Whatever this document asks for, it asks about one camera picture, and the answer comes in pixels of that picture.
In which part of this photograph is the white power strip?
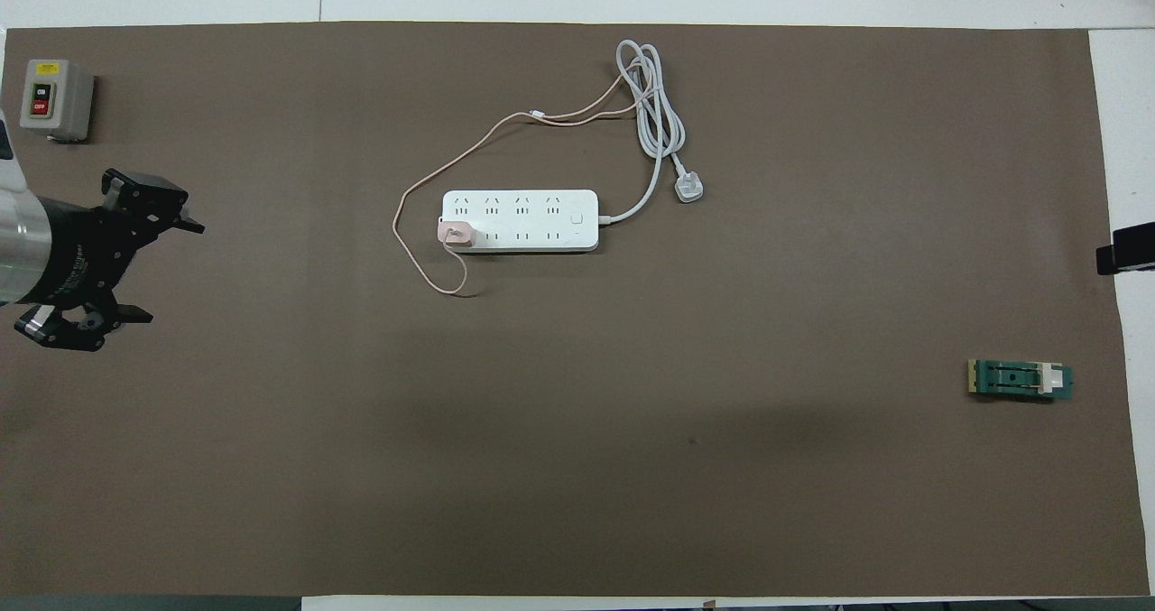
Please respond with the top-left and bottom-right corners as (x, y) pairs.
(441, 190), (600, 254)

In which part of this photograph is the grey on-off switch box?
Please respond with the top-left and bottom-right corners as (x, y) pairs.
(20, 59), (96, 143)

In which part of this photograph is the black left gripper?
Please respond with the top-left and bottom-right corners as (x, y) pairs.
(13, 168), (207, 353)

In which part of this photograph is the brown table mat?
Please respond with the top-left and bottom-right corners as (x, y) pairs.
(0, 21), (1138, 598)

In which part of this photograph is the pink charging cable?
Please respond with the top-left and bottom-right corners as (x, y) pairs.
(392, 69), (651, 298)

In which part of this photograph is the white power cord with plug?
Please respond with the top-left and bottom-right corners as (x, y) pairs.
(596, 39), (706, 226)

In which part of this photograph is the green circuit board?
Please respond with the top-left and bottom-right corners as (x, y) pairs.
(967, 358), (1075, 403)

